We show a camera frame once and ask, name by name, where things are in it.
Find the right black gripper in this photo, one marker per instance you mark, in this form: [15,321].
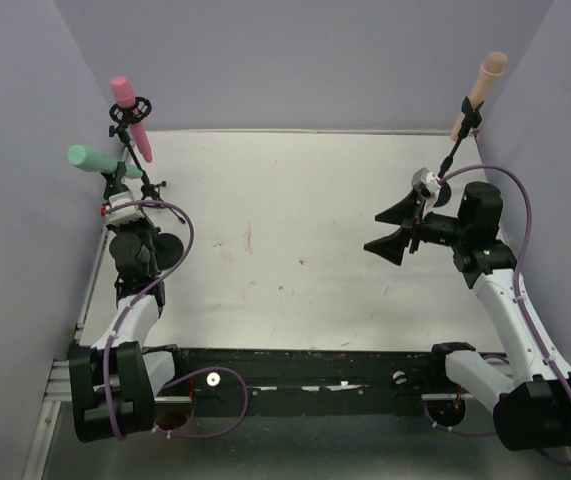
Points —
[414,231]

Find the black round-base mic stand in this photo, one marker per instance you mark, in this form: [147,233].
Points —
[139,247]

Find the green microphone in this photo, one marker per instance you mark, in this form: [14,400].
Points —
[91,159]

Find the black tripod shock-mount stand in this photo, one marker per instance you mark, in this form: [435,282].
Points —
[149,190]

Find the pink microphone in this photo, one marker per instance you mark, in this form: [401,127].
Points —
[130,110]

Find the black clip mic stand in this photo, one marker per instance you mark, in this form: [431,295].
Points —
[470,121]

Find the peach microphone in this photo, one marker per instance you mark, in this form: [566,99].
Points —
[491,69]

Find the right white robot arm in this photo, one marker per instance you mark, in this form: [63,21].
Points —
[530,407]

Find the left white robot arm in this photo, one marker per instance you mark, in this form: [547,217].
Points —
[120,325]

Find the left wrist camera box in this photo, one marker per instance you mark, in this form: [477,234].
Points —
[121,208]

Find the aluminium frame left rail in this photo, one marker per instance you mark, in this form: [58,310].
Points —
[58,387]

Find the black front mounting rail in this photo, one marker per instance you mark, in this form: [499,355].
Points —
[226,383]

